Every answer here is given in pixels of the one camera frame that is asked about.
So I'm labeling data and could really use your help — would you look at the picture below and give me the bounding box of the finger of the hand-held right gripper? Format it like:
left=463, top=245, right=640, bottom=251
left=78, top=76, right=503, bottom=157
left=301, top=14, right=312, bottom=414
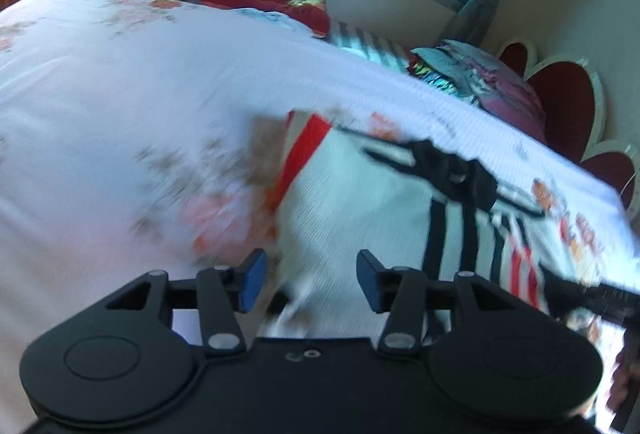
left=336, top=126, right=547, bottom=221

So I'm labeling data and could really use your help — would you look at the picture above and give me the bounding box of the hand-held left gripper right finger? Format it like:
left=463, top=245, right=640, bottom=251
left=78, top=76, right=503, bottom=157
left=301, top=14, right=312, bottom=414
left=356, top=250, right=521, bottom=358

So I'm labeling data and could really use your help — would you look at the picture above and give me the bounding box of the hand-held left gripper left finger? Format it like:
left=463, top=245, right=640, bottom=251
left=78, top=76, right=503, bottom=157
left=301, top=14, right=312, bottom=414
left=105, top=249, right=268, bottom=357

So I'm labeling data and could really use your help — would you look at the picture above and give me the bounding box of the striped knit sweater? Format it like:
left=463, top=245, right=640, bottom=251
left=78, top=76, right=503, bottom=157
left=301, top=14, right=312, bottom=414
left=265, top=110, right=626, bottom=340

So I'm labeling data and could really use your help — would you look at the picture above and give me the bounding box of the person's right hand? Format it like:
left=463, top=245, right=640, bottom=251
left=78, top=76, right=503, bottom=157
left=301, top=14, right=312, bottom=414
left=611, top=331, right=640, bottom=415

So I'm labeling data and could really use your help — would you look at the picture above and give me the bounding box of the pile of colourful bedding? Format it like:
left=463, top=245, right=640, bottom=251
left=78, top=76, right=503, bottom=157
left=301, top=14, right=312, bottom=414
left=407, top=40, right=548, bottom=147

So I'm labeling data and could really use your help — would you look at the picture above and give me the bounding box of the red heart-shaped headboard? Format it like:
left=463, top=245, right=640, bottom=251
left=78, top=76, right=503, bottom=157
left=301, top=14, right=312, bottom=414
left=497, top=40, right=638, bottom=209

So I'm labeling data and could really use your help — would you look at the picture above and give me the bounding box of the grey striped pillow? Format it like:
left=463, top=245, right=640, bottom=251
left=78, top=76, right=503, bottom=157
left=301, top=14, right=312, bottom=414
left=327, top=21, right=416, bottom=74

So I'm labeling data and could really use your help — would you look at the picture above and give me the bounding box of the white floral bed sheet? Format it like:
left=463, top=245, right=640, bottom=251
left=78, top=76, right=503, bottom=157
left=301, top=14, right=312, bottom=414
left=0, top=0, right=640, bottom=434

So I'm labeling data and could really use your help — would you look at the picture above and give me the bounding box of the white cloth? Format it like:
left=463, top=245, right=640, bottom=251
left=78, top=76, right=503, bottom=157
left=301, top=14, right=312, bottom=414
left=240, top=8, right=303, bottom=30

